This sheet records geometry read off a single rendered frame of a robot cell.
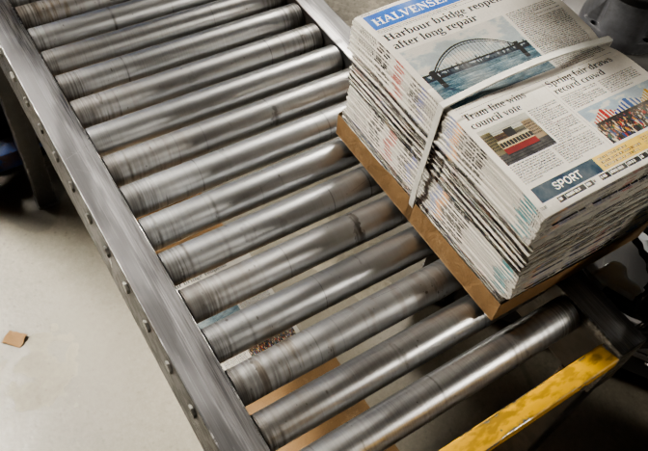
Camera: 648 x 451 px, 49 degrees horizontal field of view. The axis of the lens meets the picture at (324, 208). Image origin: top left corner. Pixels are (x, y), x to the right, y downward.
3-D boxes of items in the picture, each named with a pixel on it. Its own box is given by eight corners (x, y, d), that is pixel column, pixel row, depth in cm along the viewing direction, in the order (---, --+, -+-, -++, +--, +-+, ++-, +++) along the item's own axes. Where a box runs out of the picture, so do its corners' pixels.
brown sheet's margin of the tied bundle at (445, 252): (639, 237, 104) (653, 220, 100) (492, 322, 92) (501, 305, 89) (563, 164, 111) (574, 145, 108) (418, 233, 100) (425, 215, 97)
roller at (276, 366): (516, 263, 106) (527, 245, 102) (233, 419, 87) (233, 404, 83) (494, 238, 108) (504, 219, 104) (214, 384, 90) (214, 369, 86)
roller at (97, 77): (309, 33, 133) (310, 11, 130) (61, 115, 115) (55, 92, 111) (295, 17, 136) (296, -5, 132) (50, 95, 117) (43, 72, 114)
